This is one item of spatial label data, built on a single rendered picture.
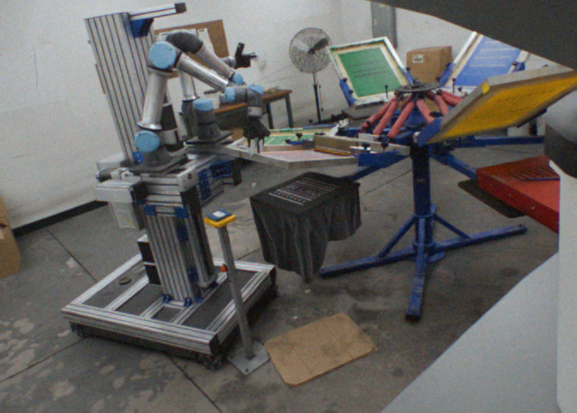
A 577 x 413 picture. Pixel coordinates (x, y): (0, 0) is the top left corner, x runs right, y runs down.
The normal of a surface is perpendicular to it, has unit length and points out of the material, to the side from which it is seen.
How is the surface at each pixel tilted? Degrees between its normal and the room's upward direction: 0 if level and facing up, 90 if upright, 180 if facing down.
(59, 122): 90
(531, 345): 0
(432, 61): 89
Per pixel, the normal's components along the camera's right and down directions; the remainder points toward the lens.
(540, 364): -0.14, -0.92
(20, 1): 0.64, 0.20
